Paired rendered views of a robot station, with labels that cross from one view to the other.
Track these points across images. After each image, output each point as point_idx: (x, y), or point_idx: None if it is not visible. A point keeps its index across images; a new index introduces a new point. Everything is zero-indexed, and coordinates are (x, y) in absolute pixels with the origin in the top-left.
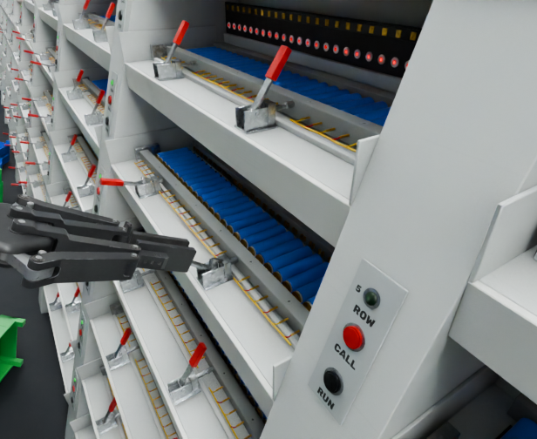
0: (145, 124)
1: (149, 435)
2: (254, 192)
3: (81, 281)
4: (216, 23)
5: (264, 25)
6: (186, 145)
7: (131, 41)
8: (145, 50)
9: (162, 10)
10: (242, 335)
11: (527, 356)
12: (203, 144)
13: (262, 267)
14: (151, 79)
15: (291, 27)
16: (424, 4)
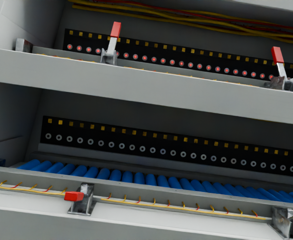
0: None
1: None
2: (169, 173)
3: None
4: (47, 44)
5: (128, 50)
6: (14, 162)
7: (1, 26)
8: (8, 42)
9: (25, 10)
10: None
11: None
12: (229, 113)
13: (292, 203)
14: (102, 64)
15: (163, 53)
16: (240, 53)
